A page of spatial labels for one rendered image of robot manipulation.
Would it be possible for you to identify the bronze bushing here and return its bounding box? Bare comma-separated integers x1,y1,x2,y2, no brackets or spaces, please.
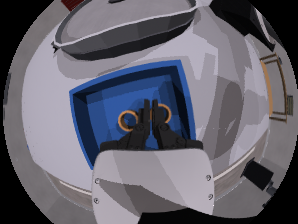
150,104,171,123
118,110,138,131

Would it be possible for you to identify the blue shallow tray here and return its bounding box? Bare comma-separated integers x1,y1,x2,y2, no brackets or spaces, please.
69,60,196,170

